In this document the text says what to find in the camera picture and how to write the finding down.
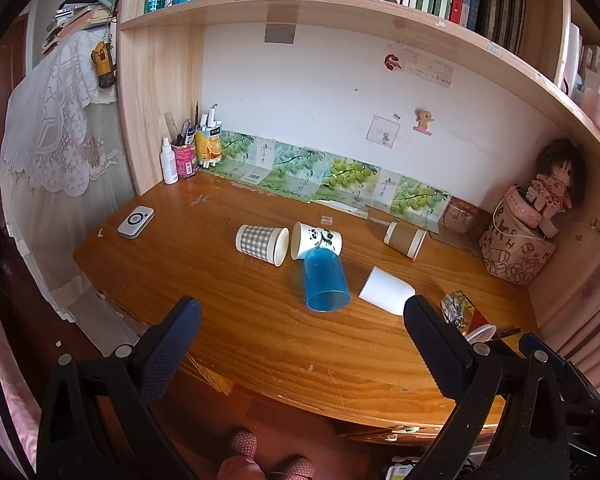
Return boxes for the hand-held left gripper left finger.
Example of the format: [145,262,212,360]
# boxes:
[36,295,202,480]

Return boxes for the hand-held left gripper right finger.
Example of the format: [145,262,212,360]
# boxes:
[403,294,572,480]

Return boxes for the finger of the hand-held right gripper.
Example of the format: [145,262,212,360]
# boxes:
[518,332,600,414]

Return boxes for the colourful printed paper cup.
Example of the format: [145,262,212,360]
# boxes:
[440,289,497,344]

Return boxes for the plain white paper cup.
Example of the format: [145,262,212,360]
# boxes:
[358,266,417,316]

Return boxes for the brown paper cup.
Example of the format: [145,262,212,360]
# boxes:
[383,221,427,260]

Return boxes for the blue plastic cup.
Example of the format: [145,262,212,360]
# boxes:
[302,248,351,314]

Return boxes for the grey checkered paper cup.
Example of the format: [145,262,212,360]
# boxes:
[235,224,290,267]

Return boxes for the panda print paper cup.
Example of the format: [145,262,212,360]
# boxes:
[290,222,343,261]

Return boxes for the letter print fabric basket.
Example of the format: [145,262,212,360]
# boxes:
[478,195,557,287]

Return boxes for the pink slipper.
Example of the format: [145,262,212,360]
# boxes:
[279,456,316,480]
[229,429,259,461]

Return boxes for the white flat electronic device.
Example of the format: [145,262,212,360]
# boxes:
[117,206,155,239]

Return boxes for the clear plastic jar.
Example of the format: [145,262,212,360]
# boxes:
[442,197,484,235]

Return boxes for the pink round box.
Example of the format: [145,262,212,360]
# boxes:
[504,184,544,227]

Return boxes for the rag doll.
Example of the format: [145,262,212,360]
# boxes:
[527,138,589,239]

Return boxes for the pink cloth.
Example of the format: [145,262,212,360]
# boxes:
[0,252,33,480]

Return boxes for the white spray bottle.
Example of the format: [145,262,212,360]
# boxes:
[160,137,180,185]

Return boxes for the pink pen holder can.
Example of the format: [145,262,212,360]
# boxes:
[171,142,197,179]

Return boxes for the grape print cardboard strip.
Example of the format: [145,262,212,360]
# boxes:
[199,130,452,234]

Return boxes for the yellow carton pen holder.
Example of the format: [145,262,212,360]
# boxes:
[194,127,224,169]

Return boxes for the wooden bookshelf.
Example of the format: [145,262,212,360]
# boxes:
[115,0,600,332]

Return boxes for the white lace cloth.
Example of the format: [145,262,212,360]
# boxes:
[0,29,127,199]

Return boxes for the white bottles on shelf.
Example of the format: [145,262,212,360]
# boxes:
[561,22,600,142]

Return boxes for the grey tape patch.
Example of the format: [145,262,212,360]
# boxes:
[264,23,296,45]

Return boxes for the pile of papers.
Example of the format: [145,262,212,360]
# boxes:
[41,2,115,57]

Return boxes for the pink wall note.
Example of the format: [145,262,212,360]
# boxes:
[366,114,399,149]

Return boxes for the cartoon wall sticker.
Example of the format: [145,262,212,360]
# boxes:
[412,108,436,135]

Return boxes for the yellow toy keychain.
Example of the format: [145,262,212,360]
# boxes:
[90,40,117,90]

